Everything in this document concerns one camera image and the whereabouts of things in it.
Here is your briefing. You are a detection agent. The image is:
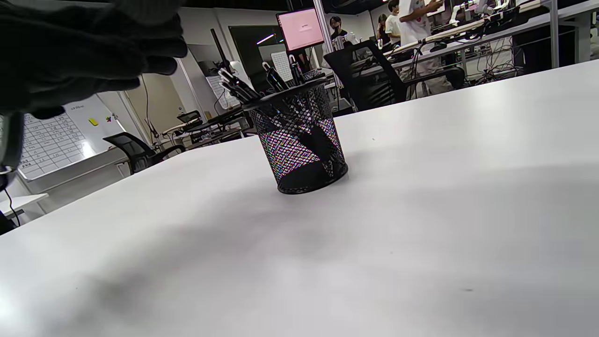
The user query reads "silver metal post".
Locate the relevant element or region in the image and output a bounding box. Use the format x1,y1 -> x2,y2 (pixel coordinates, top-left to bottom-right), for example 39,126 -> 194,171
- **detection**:
313,0 -> 342,87

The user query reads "white whiteboard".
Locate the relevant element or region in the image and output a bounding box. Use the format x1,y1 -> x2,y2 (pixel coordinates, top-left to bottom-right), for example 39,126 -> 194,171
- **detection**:
16,94 -> 128,182

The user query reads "white standing desk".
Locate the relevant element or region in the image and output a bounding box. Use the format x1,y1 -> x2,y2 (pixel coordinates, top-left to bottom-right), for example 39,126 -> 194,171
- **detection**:
381,0 -> 599,71

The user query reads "pink lit monitor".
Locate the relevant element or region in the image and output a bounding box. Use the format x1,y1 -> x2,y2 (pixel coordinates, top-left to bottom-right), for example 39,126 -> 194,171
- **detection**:
275,7 -> 327,53

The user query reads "person's left hand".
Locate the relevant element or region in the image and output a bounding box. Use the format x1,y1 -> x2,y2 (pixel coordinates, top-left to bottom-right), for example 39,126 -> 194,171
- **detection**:
0,0 -> 188,120

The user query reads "black mesh pen holder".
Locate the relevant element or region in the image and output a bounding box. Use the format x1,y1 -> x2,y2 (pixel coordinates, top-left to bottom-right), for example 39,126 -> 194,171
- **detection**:
243,77 -> 349,195

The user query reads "black mesh office chair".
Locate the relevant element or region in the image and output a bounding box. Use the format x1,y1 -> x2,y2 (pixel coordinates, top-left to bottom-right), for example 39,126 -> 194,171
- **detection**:
323,40 -> 466,113

